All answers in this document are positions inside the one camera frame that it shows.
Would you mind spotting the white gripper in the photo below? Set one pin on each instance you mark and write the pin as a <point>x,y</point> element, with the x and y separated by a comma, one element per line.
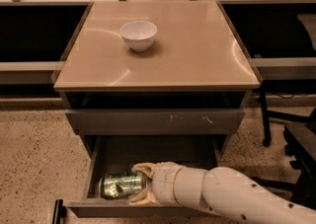
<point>163,183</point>

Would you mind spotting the green crushed soda can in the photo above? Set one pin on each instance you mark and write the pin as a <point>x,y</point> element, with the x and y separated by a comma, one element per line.
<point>122,185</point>

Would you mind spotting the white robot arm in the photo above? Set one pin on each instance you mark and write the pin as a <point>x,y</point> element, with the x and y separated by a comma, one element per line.
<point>220,191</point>

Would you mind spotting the open grey middle drawer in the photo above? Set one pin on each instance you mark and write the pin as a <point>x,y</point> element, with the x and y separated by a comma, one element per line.
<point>117,155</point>

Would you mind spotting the closed grey top drawer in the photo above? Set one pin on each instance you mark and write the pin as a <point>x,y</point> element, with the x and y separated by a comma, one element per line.
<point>155,121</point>

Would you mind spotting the grey drawer cabinet with counter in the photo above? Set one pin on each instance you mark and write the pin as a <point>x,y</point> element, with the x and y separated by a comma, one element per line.
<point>195,62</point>

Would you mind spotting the white ceramic bowl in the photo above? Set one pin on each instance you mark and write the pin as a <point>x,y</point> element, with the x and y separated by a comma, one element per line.
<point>138,35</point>

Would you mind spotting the black office chair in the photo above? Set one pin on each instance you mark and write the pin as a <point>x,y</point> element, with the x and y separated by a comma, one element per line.
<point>301,144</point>

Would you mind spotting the black handle at bottom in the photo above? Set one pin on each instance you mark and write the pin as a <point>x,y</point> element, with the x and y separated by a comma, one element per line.
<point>59,212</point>

